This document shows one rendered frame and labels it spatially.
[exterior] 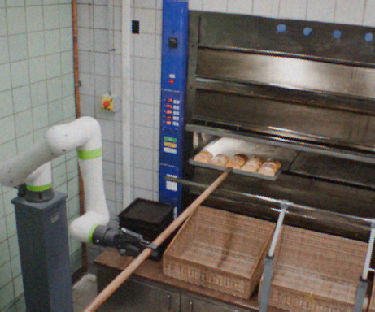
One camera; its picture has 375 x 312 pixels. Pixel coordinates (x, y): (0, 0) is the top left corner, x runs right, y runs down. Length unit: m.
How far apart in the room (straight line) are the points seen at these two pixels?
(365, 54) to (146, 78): 1.35
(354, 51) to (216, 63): 0.80
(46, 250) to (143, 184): 1.06
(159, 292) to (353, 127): 1.50
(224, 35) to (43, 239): 1.52
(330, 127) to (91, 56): 1.63
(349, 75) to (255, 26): 0.60
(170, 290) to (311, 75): 1.50
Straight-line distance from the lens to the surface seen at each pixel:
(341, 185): 2.95
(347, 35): 2.76
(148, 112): 3.21
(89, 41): 3.36
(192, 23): 2.98
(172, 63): 3.03
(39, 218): 2.52
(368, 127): 2.83
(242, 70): 2.89
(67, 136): 2.06
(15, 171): 2.30
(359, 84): 2.77
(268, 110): 2.91
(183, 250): 3.21
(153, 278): 3.00
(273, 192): 3.07
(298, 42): 2.81
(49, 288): 2.73
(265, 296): 2.68
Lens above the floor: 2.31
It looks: 20 degrees down
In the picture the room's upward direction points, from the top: 3 degrees clockwise
